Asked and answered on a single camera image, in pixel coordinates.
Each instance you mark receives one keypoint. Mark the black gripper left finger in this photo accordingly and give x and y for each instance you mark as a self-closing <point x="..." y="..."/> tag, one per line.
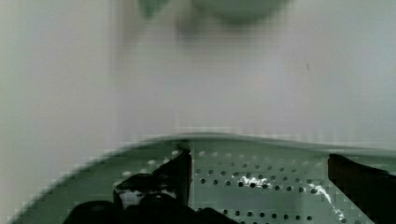
<point x="159" y="197"/>

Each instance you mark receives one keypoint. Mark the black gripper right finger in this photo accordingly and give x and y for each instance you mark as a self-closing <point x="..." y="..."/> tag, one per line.
<point x="372" y="190"/>

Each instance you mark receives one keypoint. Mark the mint green oval strainer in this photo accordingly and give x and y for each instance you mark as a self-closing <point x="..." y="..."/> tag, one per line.
<point x="250" y="180"/>

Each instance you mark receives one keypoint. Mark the mint green mug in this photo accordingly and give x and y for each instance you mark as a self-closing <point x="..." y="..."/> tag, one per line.
<point x="230" y="11"/>

